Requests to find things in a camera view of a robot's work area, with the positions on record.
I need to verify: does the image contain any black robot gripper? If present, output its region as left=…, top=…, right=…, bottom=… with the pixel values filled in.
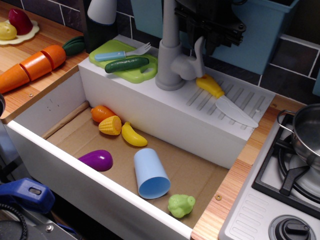
left=174, top=0, right=247, bottom=56

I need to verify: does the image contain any grey toy faucet with lever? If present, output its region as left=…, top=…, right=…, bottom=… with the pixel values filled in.
left=155, top=0, right=205, bottom=91

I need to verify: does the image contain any teal plastic bin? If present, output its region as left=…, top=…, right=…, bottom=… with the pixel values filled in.
left=131, top=0, right=299, bottom=75

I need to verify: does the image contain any green plastic cutting board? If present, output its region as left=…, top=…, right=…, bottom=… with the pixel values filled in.
left=89, top=39, right=158, bottom=84

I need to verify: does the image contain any green toy cucumber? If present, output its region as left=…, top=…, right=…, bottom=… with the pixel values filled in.
left=104, top=57, right=150, bottom=74

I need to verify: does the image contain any yellow toy banana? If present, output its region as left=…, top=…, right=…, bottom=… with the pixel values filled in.
left=121, top=122, right=148, bottom=147

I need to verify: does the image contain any yellow toy corn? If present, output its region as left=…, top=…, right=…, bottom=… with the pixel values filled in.
left=98, top=115, right=122, bottom=136

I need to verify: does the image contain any small orange toy carrot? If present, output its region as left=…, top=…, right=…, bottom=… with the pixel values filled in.
left=90, top=105, right=116, bottom=123

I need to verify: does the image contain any steel cooking pot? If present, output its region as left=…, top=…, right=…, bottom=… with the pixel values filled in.
left=276, top=103, right=320, bottom=170

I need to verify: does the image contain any white toy sink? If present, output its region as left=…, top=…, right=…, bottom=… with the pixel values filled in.
left=4, top=34, right=276, bottom=240

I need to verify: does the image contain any light blue plastic cup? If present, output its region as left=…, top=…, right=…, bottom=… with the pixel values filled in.
left=133, top=148, right=171, bottom=200

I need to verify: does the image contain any purple toy eggplant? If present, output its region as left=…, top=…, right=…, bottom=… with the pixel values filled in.
left=78, top=149, right=114, bottom=172

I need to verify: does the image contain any grey toy stove top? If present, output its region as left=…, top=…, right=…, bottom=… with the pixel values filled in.
left=218, top=111, right=320, bottom=240

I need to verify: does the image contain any light green toy vegetable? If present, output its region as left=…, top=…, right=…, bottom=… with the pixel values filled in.
left=167, top=194, right=196, bottom=219

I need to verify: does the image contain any red toy fruit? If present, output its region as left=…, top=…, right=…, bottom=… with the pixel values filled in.
left=8, top=8, right=33, bottom=36

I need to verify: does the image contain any black stove grate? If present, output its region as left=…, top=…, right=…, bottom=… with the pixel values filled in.
left=252, top=114, right=320, bottom=219

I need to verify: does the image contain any cream flower shaped plate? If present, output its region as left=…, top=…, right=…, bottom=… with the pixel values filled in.
left=0, top=20, right=40, bottom=46

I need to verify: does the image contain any yellow toy potato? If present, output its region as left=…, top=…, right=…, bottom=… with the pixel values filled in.
left=0, top=22, right=17, bottom=41

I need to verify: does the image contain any large orange toy carrot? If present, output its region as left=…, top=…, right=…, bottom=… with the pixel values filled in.
left=0, top=36, right=85, bottom=94

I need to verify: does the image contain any black stove knob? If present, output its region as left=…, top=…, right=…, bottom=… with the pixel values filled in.
left=268, top=215, right=317, bottom=240

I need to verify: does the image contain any blue clamp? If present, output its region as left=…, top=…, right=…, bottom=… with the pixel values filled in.
left=0, top=178, right=55, bottom=214

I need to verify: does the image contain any yellow handled toy knife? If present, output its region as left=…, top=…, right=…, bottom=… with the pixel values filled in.
left=195, top=74, right=259, bottom=128

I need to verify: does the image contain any blue handled toy fork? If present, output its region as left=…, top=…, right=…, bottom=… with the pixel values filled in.
left=94, top=42, right=151, bottom=62

